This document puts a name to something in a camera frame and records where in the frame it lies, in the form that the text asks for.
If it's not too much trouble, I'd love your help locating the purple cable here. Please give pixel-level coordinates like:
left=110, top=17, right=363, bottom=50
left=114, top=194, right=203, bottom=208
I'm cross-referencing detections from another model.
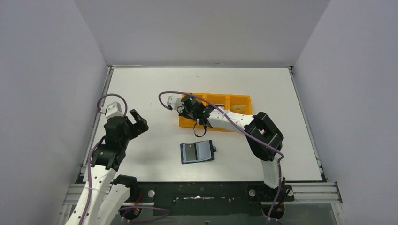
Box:
left=158, top=91, right=285, bottom=225
left=77, top=93, right=172, bottom=225

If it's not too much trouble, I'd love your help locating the blue leather card holder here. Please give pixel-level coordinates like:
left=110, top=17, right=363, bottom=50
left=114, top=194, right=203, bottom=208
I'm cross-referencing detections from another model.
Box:
left=180, top=140, right=217, bottom=165

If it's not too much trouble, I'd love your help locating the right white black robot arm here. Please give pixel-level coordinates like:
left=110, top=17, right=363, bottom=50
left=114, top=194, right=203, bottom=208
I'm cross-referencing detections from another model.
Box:
left=168, top=94, right=284, bottom=200

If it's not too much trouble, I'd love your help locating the orange three-compartment tray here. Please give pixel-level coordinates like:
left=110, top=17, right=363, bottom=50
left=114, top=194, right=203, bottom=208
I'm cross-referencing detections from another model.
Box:
left=178, top=93, right=252, bottom=132

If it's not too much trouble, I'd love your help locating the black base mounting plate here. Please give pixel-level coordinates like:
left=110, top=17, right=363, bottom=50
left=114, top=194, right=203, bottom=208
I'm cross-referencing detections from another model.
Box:
left=127, top=181, right=294, bottom=216

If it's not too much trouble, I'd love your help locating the aluminium frame rail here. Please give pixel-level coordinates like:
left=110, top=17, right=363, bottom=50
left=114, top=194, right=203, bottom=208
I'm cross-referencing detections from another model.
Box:
left=289, top=182, right=343, bottom=204

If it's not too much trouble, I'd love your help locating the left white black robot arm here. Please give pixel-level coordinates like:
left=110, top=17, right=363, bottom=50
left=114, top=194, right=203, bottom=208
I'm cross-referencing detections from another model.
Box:
left=66, top=109, right=149, bottom=225

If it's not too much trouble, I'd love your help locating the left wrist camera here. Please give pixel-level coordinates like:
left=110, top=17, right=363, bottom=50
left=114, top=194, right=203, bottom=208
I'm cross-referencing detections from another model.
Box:
left=105, top=101, right=123, bottom=120

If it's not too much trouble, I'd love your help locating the gold credit card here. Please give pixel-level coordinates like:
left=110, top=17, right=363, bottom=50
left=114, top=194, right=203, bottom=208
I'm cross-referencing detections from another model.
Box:
left=230, top=105, right=246, bottom=114

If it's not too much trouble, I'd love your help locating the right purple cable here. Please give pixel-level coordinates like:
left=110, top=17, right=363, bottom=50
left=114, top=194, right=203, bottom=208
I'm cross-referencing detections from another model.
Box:
left=158, top=91, right=285, bottom=225

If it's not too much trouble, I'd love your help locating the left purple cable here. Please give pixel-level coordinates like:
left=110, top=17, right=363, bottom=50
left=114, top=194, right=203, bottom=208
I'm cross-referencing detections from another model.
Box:
left=77, top=93, right=172, bottom=225

